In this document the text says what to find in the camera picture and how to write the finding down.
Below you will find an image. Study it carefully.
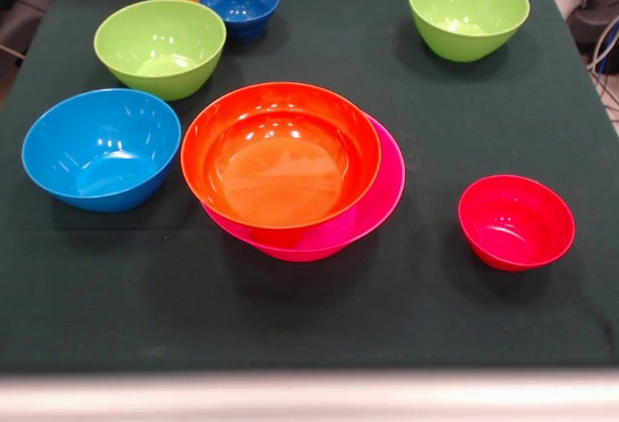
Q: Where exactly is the orange bowl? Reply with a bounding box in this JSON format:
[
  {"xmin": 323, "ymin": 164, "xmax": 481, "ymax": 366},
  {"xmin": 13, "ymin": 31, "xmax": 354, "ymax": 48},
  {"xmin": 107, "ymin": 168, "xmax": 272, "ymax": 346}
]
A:
[{"xmin": 180, "ymin": 81, "xmax": 383, "ymax": 230}]

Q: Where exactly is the dark blue bowl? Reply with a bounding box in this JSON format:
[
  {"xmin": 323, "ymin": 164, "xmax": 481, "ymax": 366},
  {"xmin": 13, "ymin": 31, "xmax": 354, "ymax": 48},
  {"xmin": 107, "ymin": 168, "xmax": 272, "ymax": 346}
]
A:
[{"xmin": 198, "ymin": 0, "xmax": 281, "ymax": 43}]

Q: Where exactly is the large pink bowl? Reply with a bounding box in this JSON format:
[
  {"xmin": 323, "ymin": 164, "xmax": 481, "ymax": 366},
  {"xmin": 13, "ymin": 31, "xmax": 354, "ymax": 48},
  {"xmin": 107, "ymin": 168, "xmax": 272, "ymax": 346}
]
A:
[{"xmin": 200, "ymin": 111, "xmax": 407, "ymax": 263}]

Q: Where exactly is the dark green tablecloth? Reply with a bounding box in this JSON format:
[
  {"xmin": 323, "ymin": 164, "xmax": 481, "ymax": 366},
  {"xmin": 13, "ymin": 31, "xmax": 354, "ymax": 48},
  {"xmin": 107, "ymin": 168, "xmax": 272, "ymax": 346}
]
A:
[{"xmin": 0, "ymin": 0, "xmax": 619, "ymax": 375}]

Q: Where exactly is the small crimson bowl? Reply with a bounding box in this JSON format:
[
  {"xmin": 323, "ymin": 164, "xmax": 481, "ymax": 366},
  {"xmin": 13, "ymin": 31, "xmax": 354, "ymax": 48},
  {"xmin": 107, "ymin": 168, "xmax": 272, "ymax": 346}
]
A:
[{"xmin": 457, "ymin": 174, "xmax": 576, "ymax": 273}]

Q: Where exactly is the green bowl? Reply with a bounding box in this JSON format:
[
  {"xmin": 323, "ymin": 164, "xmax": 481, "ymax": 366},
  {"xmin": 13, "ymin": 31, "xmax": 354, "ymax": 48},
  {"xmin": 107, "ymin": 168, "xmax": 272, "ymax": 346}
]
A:
[
  {"xmin": 93, "ymin": 0, "xmax": 228, "ymax": 103},
  {"xmin": 407, "ymin": 0, "xmax": 532, "ymax": 64}
]

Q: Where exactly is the light blue bowl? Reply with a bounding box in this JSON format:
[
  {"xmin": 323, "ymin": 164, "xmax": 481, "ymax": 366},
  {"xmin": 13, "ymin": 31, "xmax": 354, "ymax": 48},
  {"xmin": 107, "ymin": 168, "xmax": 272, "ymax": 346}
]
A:
[{"xmin": 20, "ymin": 87, "xmax": 183, "ymax": 214}]

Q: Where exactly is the tangle of cables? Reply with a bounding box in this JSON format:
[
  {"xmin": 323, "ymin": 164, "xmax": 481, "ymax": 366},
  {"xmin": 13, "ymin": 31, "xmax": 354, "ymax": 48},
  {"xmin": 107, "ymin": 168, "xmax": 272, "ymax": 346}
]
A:
[{"xmin": 587, "ymin": 19, "xmax": 619, "ymax": 126}]

